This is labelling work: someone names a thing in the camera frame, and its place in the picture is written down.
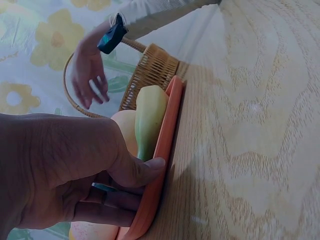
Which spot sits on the green pear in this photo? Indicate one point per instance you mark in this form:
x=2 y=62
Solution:
x=150 y=120

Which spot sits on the person's left hand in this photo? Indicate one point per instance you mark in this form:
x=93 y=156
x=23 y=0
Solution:
x=50 y=162

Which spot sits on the person's left thumb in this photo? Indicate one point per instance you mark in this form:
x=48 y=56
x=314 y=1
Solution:
x=140 y=170

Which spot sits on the orange tray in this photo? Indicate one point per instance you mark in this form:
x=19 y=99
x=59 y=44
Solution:
x=162 y=155

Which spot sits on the person's left fingers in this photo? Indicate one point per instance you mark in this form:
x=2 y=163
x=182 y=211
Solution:
x=112 y=207

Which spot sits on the person's right hand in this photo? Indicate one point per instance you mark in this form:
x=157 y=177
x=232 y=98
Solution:
x=87 y=67

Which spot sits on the pale orange peach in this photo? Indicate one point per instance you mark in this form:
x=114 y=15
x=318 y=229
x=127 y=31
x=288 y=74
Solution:
x=126 y=130

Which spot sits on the person's right fingers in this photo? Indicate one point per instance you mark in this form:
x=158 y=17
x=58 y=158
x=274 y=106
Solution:
x=86 y=92

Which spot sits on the black wrist band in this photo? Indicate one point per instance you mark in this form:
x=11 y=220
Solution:
x=112 y=33

